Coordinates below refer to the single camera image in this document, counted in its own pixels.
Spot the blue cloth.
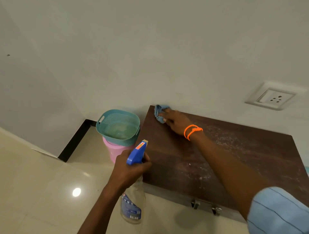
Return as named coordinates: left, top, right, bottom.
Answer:
left=154, top=104, right=171, bottom=124

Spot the person's left forearm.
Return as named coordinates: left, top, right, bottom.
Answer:
left=77, top=183, right=126, bottom=234

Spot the white wall socket plate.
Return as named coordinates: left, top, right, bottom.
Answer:
left=244, top=81, right=307, bottom=111

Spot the dark wooden cabinet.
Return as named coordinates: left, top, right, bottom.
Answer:
left=135, top=105, right=309, bottom=223

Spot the person's right hand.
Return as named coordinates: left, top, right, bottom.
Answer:
left=161, top=108, right=193, bottom=137

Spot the person's right forearm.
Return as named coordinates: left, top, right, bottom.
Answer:
left=193, top=132, right=268, bottom=221

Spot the black skirting board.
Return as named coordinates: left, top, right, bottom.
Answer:
left=58, top=119, right=98, bottom=163

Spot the person's left hand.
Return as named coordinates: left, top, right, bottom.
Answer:
left=107, top=149, right=153, bottom=193

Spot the pink plastic bin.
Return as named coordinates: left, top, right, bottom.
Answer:
left=102, top=137, right=136, bottom=164

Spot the orange beaded bracelet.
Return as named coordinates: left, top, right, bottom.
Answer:
left=183, top=124, right=203, bottom=141

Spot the light blue striped sleeve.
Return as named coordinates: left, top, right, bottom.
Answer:
left=247, top=187, right=309, bottom=234

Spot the teal plastic basket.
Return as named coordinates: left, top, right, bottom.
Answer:
left=96, top=109, right=141, bottom=147

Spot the blue-topped spray bottle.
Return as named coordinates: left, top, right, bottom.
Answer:
left=120, top=139, right=149, bottom=225

